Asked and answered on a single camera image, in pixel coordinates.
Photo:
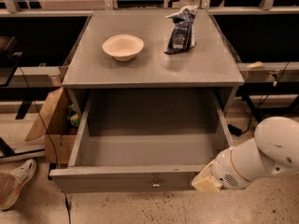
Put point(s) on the yellow foam padded gripper finger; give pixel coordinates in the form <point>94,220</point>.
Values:
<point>206,182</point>

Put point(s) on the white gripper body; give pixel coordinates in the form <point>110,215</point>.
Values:
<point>222,169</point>

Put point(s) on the grey top drawer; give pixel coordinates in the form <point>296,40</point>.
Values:
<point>144,140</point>

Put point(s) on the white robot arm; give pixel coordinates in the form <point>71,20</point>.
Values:
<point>273,151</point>

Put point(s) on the grey drawer cabinet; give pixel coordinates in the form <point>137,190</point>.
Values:
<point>208,64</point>

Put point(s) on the small yellow foam scrap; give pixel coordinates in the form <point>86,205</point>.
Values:
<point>255,65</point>

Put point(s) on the blue white chip bag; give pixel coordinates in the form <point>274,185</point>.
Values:
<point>182,36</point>

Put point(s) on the green item in box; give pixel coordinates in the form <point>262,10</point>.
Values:
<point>73,116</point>

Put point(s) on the cardboard box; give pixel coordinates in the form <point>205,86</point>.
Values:
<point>52,124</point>

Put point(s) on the white bowl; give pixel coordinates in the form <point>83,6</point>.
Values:
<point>123,47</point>

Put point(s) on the white sneaker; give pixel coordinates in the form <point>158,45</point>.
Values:
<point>11,183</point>

